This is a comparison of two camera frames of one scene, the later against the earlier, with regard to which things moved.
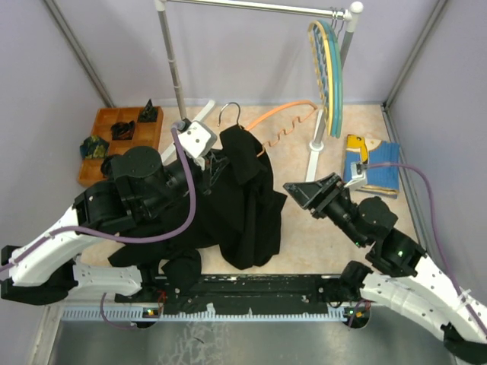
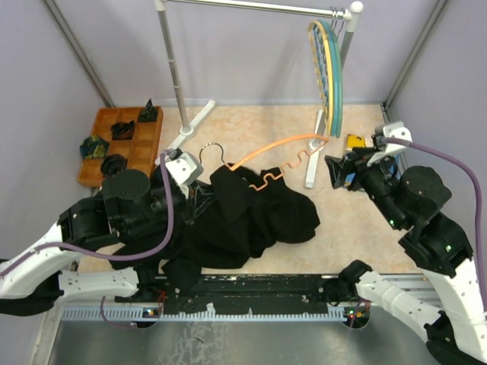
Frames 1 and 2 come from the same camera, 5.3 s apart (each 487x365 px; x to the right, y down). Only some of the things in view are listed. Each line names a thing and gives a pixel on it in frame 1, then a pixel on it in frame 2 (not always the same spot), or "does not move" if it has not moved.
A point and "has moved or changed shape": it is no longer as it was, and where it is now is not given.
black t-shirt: [238, 210] has moved or changed shape
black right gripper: [303, 192] to [355, 161]
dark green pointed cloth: [149, 113] does not move
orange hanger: [272, 134] to [313, 152]
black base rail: [246, 294] does not move
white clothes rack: [351, 15] does not move
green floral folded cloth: [93, 147] does not move
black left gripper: [215, 163] to [200, 195]
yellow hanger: [323, 65] does not move
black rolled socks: [122, 130] does not move
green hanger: [340, 87] does not move
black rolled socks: [105, 166] does not move
